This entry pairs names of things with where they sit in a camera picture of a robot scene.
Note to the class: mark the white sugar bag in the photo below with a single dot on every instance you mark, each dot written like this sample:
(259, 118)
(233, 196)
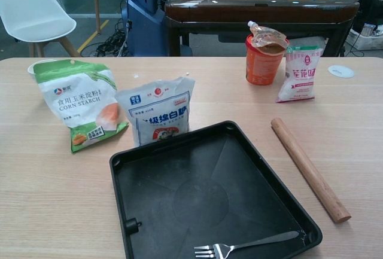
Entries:
(158, 106)

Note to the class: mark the black square plastic tray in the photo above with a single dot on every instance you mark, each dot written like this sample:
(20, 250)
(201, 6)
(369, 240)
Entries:
(197, 187)

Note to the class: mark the small white red packet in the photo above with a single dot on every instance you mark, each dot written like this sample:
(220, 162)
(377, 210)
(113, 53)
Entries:
(299, 82)

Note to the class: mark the blue chair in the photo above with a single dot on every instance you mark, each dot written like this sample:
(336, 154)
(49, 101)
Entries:
(143, 31)

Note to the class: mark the brown sauce spout pouch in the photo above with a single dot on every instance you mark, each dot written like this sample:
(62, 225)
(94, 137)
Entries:
(266, 39)

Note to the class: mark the green white corn starch bag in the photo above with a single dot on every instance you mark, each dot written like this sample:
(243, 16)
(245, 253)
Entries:
(74, 97)

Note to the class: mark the brown mahjong table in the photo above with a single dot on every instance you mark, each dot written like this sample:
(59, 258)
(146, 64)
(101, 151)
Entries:
(257, 10)

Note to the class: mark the wooden rolling pin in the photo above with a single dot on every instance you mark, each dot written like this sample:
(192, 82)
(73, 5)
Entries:
(308, 169)

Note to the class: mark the silver metal fork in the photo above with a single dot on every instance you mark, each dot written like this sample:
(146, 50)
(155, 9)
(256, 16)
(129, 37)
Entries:
(245, 242)

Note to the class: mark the white round table grommet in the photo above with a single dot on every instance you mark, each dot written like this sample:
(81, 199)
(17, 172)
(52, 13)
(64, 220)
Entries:
(341, 71)

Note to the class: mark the white paper cup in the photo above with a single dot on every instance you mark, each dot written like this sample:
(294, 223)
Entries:
(32, 69)

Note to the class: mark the white storage box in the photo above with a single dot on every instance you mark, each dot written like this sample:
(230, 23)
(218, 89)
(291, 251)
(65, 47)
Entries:
(363, 36)

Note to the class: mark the white chair with wooden legs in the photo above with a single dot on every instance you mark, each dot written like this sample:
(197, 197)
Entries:
(30, 10)

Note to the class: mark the wooden post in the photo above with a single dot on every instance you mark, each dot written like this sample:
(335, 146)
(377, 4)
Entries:
(95, 1)

